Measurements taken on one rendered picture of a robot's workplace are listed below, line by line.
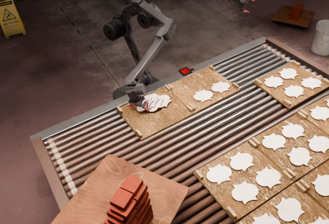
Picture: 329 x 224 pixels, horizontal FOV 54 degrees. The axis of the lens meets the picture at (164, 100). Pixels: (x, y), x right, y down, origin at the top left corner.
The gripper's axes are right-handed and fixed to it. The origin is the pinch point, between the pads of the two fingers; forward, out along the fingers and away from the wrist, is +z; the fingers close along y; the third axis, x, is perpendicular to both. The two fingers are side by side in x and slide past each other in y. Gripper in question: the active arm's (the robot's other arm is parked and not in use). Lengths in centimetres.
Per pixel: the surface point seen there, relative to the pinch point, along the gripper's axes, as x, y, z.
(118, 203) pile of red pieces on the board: 71, -53, -46
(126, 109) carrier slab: 3.4, 11.4, -0.6
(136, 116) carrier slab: 7.0, 1.0, 0.8
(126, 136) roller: 23.8, -1.5, -1.0
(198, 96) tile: -26.2, -27.3, 14.9
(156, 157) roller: 29.8, -26.4, 2.9
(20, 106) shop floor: -7, 209, 56
